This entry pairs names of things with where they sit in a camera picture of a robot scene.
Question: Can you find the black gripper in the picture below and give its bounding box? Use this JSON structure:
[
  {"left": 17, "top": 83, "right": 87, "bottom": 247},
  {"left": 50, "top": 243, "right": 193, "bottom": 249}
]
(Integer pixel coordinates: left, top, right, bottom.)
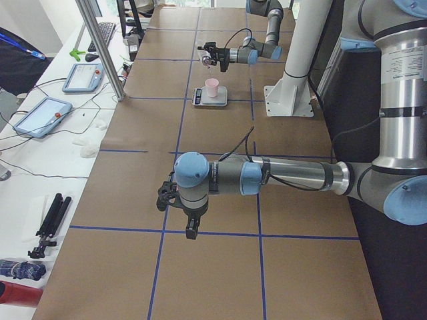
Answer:
[
  {"left": 197, "top": 41, "right": 230, "bottom": 72},
  {"left": 156, "top": 181, "right": 208, "bottom": 240}
]

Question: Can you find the clear glass sauce bottle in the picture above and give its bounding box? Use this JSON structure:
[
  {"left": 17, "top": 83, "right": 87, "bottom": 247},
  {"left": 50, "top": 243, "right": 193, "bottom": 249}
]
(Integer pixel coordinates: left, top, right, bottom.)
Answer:
[{"left": 197, "top": 46, "right": 215, "bottom": 69}]

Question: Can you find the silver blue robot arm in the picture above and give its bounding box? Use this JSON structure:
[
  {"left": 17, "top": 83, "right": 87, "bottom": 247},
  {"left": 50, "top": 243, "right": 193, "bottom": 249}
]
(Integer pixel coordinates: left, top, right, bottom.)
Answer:
[
  {"left": 197, "top": 1, "right": 284, "bottom": 73},
  {"left": 156, "top": 1, "right": 426, "bottom": 239}
]

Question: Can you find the silver digital kitchen scale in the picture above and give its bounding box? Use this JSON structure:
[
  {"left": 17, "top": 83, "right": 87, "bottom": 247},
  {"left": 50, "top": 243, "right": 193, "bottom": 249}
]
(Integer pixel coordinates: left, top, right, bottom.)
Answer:
[{"left": 191, "top": 86, "right": 228, "bottom": 107}]

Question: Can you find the black computer keyboard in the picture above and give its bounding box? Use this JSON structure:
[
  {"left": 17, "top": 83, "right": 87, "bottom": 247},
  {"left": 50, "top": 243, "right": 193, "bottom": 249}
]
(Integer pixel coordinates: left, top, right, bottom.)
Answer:
[{"left": 87, "top": 22, "right": 116, "bottom": 53}]

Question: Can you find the crumpled white tissue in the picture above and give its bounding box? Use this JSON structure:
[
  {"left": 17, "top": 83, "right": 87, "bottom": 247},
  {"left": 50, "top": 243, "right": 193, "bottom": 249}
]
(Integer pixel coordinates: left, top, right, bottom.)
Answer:
[{"left": 72, "top": 137, "right": 100, "bottom": 159}]

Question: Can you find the black computer mouse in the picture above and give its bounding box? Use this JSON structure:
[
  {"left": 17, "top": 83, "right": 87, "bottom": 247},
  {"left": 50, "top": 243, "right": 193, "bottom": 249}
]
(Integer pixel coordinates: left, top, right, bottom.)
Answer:
[{"left": 85, "top": 53, "right": 99, "bottom": 63}]

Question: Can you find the black folded tripod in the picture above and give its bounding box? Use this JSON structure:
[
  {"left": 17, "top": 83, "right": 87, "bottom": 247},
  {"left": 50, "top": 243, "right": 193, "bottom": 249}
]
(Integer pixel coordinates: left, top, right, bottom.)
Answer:
[{"left": 28, "top": 193, "right": 72, "bottom": 259}]

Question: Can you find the far blue teach pendant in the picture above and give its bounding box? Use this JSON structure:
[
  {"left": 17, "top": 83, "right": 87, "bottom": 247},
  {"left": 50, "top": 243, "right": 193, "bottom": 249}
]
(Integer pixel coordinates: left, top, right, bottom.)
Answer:
[{"left": 62, "top": 63, "right": 104, "bottom": 93}]

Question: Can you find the blue teach pendant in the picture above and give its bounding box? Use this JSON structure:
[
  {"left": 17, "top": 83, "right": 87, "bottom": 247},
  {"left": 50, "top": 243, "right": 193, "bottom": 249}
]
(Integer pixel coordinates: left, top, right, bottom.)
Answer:
[
  {"left": 62, "top": 63, "right": 104, "bottom": 93},
  {"left": 13, "top": 97, "right": 72, "bottom": 138}
]

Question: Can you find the green plastic clamp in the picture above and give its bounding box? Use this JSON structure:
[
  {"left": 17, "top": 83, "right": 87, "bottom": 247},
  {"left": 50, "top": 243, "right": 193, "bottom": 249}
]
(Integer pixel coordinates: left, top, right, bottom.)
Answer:
[{"left": 69, "top": 49, "right": 85, "bottom": 61}]

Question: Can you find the near blue teach pendant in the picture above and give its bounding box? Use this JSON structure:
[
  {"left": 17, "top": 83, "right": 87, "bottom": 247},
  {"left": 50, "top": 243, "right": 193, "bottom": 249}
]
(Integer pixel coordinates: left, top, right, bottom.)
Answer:
[{"left": 13, "top": 97, "right": 72, "bottom": 138}]

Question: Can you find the red cylinder bottle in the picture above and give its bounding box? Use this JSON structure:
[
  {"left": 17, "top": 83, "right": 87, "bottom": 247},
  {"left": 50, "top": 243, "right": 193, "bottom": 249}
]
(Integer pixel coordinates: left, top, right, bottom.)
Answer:
[{"left": 1, "top": 281, "right": 43, "bottom": 307}]

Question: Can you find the seated person black shirt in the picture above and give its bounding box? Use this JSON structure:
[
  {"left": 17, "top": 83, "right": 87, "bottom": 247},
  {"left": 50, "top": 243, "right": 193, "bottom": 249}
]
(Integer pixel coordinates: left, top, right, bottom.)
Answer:
[{"left": 1, "top": 28, "right": 53, "bottom": 95}]

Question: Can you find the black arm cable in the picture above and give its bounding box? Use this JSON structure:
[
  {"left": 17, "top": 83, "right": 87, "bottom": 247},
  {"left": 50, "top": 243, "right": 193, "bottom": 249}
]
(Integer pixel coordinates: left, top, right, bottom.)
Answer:
[
  {"left": 224, "top": 27, "right": 254, "bottom": 50},
  {"left": 216, "top": 115, "right": 383, "bottom": 193}
]

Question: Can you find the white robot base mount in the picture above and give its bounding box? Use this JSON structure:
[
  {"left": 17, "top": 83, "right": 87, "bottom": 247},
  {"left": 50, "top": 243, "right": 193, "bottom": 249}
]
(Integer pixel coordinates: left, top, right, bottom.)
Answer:
[{"left": 264, "top": 0, "right": 332, "bottom": 117}]

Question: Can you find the aluminium frame post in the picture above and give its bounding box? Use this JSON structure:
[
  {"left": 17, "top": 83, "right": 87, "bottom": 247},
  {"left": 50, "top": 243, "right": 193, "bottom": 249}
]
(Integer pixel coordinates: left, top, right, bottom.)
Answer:
[{"left": 75, "top": 0, "right": 125, "bottom": 101}]

